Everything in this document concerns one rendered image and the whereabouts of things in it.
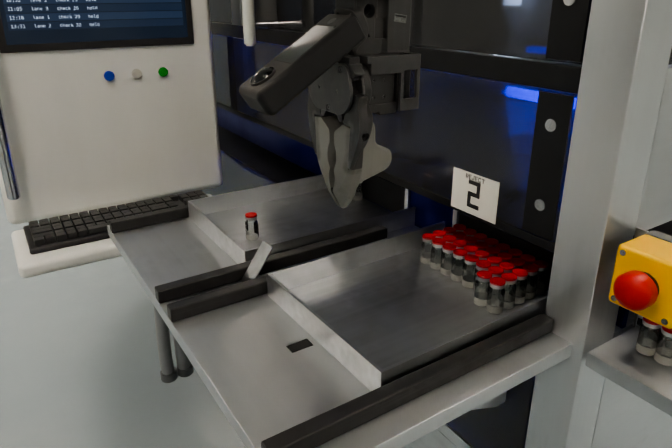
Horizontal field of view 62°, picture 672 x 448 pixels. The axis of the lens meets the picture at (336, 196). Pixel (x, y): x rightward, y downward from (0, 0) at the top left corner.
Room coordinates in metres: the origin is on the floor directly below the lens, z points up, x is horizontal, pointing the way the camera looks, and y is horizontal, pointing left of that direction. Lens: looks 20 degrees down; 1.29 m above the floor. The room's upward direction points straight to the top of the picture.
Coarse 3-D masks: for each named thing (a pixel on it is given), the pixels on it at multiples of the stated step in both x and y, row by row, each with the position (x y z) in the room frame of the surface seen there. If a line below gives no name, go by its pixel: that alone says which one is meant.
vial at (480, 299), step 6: (480, 276) 0.66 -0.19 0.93; (486, 276) 0.66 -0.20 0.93; (480, 282) 0.67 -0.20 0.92; (486, 282) 0.66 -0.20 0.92; (480, 288) 0.66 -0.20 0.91; (486, 288) 0.66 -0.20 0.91; (474, 294) 0.67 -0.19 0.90; (480, 294) 0.66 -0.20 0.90; (486, 294) 0.66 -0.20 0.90; (474, 300) 0.67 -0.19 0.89; (480, 300) 0.66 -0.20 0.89; (486, 300) 0.66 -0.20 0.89
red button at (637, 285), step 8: (632, 272) 0.51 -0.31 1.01; (640, 272) 0.51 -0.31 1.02; (616, 280) 0.52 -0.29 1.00; (624, 280) 0.51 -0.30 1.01; (632, 280) 0.50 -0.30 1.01; (640, 280) 0.50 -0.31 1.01; (648, 280) 0.50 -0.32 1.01; (616, 288) 0.51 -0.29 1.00; (624, 288) 0.51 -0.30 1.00; (632, 288) 0.50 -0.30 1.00; (640, 288) 0.49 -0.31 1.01; (648, 288) 0.49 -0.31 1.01; (656, 288) 0.50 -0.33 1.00; (616, 296) 0.51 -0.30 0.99; (624, 296) 0.50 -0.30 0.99; (632, 296) 0.50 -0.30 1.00; (640, 296) 0.49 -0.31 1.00; (648, 296) 0.49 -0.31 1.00; (656, 296) 0.50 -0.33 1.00; (624, 304) 0.50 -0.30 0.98; (632, 304) 0.50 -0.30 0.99; (640, 304) 0.49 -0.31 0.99; (648, 304) 0.49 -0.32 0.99
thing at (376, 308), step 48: (384, 240) 0.81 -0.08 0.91; (288, 288) 0.71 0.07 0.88; (336, 288) 0.71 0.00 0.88; (384, 288) 0.71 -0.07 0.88; (432, 288) 0.71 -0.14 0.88; (336, 336) 0.55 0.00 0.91; (384, 336) 0.59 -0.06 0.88; (432, 336) 0.59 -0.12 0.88; (480, 336) 0.56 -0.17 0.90; (384, 384) 0.48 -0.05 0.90
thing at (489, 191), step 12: (456, 168) 0.76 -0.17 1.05; (456, 180) 0.76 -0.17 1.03; (468, 180) 0.74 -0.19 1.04; (480, 180) 0.72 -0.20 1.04; (492, 180) 0.71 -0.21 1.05; (456, 192) 0.76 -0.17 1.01; (480, 192) 0.72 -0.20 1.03; (492, 192) 0.70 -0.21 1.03; (456, 204) 0.76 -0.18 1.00; (480, 204) 0.72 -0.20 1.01; (492, 204) 0.70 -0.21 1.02; (480, 216) 0.72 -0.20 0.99; (492, 216) 0.70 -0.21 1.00
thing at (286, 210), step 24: (240, 192) 1.04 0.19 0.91; (264, 192) 1.07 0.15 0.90; (288, 192) 1.10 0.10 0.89; (312, 192) 1.12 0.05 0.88; (192, 216) 0.97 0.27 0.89; (216, 216) 0.99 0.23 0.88; (240, 216) 0.99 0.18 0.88; (264, 216) 0.99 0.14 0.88; (288, 216) 0.99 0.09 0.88; (312, 216) 0.99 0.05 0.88; (336, 216) 0.99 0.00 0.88; (360, 216) 0.99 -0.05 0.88; (384, 216) 0.91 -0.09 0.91; (408, 216) 0.94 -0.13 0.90; (216, 240) 0.87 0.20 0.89; (240, 240) 0.88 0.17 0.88; (264, 240) 0.88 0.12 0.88; (288, 240) 0.81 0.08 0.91; (312, 240) 0.83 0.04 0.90
